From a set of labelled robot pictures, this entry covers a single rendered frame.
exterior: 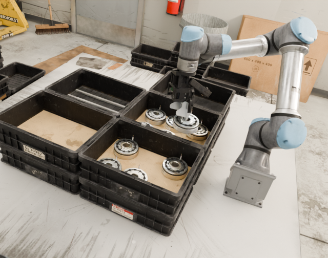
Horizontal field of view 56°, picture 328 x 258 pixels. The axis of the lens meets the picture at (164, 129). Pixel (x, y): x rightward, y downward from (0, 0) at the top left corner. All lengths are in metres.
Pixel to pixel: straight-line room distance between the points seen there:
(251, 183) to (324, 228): 1.32
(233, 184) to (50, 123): 0.85
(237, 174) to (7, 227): 0.89
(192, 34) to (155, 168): 0.54
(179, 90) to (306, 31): 0.56
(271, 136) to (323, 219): 1.46
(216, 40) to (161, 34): 3.32
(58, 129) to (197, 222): 0.72
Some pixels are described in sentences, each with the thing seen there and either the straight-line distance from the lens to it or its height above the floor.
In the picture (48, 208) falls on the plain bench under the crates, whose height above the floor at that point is 0.70.
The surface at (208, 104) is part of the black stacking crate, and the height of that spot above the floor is 0.83.
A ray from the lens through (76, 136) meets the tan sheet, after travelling 1.40.
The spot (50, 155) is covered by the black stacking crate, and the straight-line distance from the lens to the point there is 1.25.
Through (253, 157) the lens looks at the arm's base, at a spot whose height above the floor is 0.91.
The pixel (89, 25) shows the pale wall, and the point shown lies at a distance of 4.87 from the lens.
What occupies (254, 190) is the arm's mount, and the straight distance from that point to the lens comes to 1.38.
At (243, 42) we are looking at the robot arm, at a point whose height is 1.27.
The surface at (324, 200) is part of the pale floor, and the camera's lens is 2.82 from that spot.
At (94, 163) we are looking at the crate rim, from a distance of 1.12.
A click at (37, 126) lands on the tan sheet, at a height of 0.83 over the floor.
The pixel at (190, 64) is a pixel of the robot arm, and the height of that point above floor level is 1.24.
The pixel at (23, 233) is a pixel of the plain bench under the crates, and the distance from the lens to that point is 1.24.
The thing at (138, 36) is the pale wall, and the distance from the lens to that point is 4.55.
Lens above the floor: 1.68
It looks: 35 degrees down
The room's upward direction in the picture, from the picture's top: 10 degrees clockwise
